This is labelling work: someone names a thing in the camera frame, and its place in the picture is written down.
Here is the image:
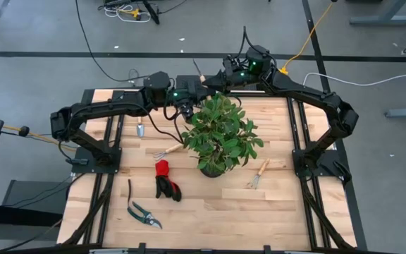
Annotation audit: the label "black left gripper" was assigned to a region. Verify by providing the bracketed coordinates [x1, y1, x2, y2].
[170, 75, 208, 123]

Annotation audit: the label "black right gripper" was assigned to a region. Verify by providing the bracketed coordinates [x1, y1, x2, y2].
[202, 54, 248, 93]

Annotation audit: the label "hand rake wooden handle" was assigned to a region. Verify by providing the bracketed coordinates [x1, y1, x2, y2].
[152, 142, 185, 162]
[245, 158, 271, 191]

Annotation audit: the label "red and black garden glove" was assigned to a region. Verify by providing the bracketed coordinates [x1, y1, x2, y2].
[154, 159, 183, 202]

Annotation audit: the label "green pruning shears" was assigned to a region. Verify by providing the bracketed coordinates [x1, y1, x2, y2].
[126, 179, 163, 230]

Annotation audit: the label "green plant in black pot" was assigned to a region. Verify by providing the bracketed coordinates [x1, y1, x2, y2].
[180, 92, 264, 179]

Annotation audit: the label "black control box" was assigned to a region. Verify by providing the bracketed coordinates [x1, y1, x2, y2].
[78, 88, 97, 105]

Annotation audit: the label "grey side table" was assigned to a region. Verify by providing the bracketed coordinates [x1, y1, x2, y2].
[0, 179, 70, 253]

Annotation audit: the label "grey desk base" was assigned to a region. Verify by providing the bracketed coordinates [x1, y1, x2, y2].
[349, 0, 406, 26]

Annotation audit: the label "black horizontal bar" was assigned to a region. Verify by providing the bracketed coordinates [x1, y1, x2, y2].
[0, 202, 63, 226]

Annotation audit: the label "black aluminium table frame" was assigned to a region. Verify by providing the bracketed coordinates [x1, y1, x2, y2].
[61, 90, 357, 250]

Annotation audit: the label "yellow hanging power cable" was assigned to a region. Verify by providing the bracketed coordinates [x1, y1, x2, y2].
[276, 1, 335, 77]

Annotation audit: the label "white cable coil yellow plug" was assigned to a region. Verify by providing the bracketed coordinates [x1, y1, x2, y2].
[103, 4, 152, 23]

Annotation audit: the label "black hanging cable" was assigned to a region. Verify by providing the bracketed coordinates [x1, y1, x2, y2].
[75, 0, 154, 83]

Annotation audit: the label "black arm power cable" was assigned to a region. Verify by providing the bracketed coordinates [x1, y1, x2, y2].
[57, 140, 90, 184]

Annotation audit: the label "white floor cable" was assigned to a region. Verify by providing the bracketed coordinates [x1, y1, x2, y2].
[301, 66, 406, 93]

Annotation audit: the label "yellow cord with black knob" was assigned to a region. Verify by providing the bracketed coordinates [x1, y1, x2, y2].
[1, 125, 75, 152]

